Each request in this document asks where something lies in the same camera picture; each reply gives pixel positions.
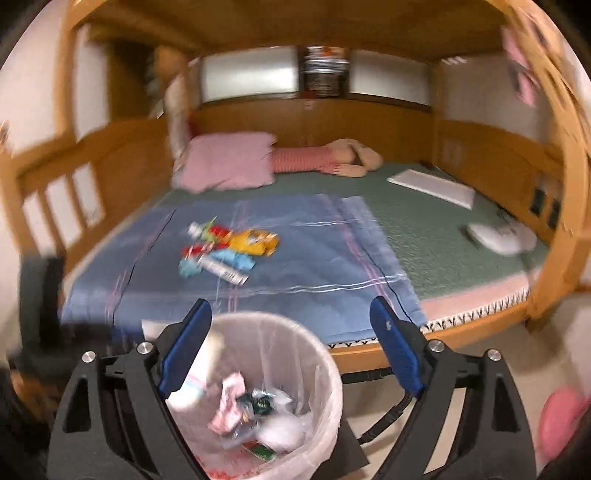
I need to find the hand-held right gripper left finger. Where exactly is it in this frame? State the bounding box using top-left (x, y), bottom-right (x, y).
top-left (48, 298), bottom-right (213, 480)

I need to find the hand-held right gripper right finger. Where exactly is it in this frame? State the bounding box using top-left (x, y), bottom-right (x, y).
top-left (369, 295), bottom-right (539, 480)

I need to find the white plastic bottle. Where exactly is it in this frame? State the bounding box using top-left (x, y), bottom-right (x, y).
top-left (166, 330), bottom-right (227, 411)

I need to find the white tube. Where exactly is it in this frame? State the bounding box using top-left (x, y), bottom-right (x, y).
top-left (198, 256), bottom-right (250, 285)

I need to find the red packet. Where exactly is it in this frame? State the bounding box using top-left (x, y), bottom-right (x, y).
top-left (182, 244), bottom-right (218, 260)

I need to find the white plastic wastebasket with liner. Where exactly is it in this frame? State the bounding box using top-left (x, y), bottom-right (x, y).
top-left (164, 311), bottom-right (345, 480)

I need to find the yellow snack packet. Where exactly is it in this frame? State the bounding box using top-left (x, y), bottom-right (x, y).
top-left (228, 229), bottom-right (280, 257)

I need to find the pink white wrapper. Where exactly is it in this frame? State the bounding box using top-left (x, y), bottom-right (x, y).
top-left (208, 373), bottom-right (247, 435)

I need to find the green packet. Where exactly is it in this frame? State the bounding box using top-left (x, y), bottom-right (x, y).
top-left (240, 390), bottom-right (273, 415)

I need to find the green bed mat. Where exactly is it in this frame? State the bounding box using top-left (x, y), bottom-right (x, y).
top-left (157, 161), bottom-right (552, 301)

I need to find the blue plaid blanket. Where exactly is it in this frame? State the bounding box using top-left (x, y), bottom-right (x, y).
top-left (60, 194), bottom-right (428, 344)

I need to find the white handheld mite vacuum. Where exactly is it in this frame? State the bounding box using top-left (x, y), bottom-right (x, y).
top-left (465, 220), bottom-right (539, 254)

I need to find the white flat board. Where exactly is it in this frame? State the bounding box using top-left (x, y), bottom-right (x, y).
top-left (387, 168), bottom-right (476, 210)

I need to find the pink plastic object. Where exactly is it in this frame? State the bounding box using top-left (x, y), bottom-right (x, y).
top-left (538, 385), bottom-right (591, 467)

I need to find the pink pillow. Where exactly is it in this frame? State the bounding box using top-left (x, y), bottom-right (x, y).
top-left (172, 131), bottom-right (278, 192)

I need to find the striped plush doll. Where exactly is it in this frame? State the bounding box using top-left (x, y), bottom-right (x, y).
top-left (270, 138), bottom-right (384, 178)

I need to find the white hanging cloth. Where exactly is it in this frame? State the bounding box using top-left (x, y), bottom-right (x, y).
top-left (164, 74), bottom-right (195, 162)

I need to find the frosted glass window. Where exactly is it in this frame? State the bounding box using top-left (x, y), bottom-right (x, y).
top-left (348, 48), bottom-right (432, 107)
top-left (201, 46), bottom-right (298, 104)

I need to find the stack of folded bags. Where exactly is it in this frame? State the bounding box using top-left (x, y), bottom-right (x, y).
top-left (300, 45), bottom-right (349, 97)

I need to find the pink hanging cloth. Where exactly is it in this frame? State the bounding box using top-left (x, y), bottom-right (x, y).
top-left (501, 25), bottom-right (541, 107)

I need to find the black cable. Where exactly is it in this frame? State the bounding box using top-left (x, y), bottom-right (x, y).
top-left (358, 392), bottom-right (411, 444)

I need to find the wooden bunk bed frame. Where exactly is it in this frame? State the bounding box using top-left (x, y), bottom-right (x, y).
top-left (0, 0), bottom-right (591, 370)

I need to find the wooden wall cabinet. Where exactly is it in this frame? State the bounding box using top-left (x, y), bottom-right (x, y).
top-left (191, 95), bottom-right (435, 164)

